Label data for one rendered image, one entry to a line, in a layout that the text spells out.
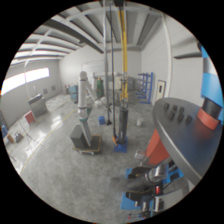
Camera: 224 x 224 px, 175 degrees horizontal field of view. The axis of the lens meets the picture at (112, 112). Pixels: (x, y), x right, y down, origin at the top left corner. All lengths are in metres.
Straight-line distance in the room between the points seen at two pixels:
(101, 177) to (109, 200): 0.71
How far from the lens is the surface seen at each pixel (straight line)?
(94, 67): 11.66
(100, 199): 2.28
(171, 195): 1.30
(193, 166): 0.18
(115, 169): 2.33
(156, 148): 0.33
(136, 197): 1.28
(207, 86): 0.35
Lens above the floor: 2.23
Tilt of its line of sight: 29 degrees down
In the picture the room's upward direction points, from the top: 2 degrees counter-clockwise
